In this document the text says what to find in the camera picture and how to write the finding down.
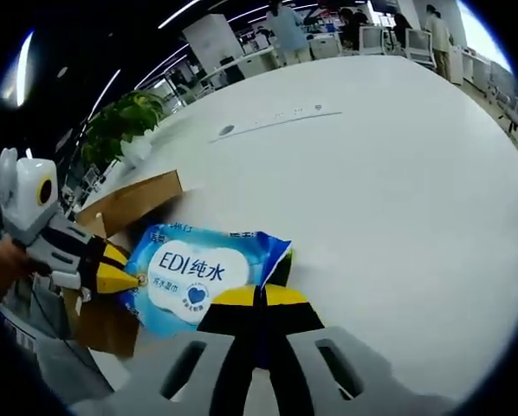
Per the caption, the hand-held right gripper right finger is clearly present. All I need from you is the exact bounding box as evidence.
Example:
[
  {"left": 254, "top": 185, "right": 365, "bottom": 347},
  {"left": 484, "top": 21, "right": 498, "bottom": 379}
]
[{"left": 257, "top": 284, "right": 417, "bottom": 416}]

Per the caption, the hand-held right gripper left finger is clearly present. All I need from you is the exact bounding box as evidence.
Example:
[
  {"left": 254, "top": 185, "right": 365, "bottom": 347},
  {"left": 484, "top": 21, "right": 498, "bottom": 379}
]
[{"left": 69, "top": 283, "right": 265, "bottom": 416}]

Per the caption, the blue wet wipes soft pack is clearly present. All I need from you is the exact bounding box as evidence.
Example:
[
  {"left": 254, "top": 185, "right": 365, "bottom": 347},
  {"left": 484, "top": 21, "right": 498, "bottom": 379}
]
[{"left": 123, "top": 222, "right": 295, "bottom": 338}]

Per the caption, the brown cardboard shoe box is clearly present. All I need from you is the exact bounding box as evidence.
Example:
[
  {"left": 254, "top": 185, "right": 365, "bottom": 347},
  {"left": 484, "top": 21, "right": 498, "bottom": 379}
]
[{"left": 62, "top": 169, "right": 185, "bottom": 360}]

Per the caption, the person's left hand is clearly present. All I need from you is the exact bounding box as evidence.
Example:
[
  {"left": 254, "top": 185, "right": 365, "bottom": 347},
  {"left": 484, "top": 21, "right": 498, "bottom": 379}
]
[{"left": 0, "top": 239, "right": 31, "bottom": 301}]

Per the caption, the grey office chair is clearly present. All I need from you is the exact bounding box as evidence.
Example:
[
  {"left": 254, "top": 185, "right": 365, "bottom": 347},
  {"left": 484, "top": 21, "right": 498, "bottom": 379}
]
[{"left": 0, "top": 298, "right": 130, "bottom": 408}]

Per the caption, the green potted plant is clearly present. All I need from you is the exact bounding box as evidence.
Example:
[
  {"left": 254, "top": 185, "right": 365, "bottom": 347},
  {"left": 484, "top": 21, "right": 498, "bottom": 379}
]
[{"left": 80, "top": 89, "right": 165, "bottom": 173}]

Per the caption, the white table socket strip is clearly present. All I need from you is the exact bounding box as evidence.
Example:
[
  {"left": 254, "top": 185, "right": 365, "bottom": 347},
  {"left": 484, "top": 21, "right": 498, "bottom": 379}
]
[{"left": 208, "top": 111, "right": 344, "bottom": 145}]

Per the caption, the white office chair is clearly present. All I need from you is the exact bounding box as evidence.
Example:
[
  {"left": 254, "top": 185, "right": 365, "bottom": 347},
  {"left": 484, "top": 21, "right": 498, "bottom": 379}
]
[
  {"left": 358, "top": 25, "right": 392, "bottom": 56},
  {"left": 405, "top": 29, "right": 436, "bottom": 67}
]

